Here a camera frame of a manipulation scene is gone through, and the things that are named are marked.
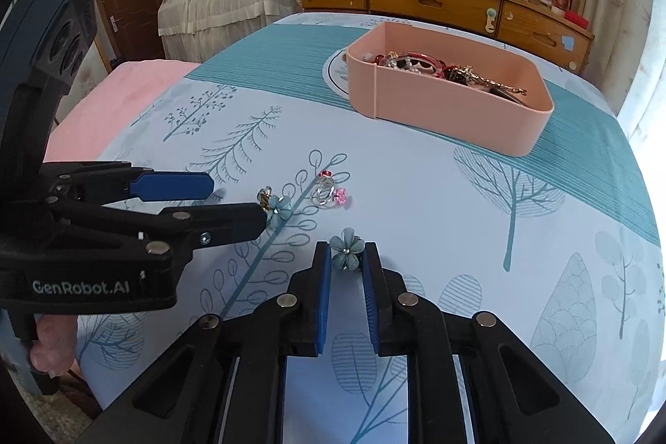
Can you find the pink jewelry box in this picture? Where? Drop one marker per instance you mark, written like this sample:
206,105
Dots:
396,73

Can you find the pink blanket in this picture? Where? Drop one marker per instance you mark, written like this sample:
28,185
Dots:
111,107

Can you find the blue flower gold earring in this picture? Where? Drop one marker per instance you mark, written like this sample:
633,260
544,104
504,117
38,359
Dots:
277,208

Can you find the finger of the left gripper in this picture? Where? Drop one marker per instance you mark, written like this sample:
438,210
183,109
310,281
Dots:
191,227
106,182

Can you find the red small box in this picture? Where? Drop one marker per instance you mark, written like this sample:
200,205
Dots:
576,19

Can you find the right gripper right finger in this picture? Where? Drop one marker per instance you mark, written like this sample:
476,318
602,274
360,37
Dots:
388,330

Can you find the tree-print bed sheet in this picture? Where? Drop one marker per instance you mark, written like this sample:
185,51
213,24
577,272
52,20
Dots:
562,245

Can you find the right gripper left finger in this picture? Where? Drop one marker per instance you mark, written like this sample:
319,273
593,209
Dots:
312,287

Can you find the gold hair comb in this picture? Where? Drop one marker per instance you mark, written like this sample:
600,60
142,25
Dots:
468,77

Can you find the wooden dresser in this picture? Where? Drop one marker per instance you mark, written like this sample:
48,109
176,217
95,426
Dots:
525,24

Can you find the left hand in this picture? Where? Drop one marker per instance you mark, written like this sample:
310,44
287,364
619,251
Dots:
54,351

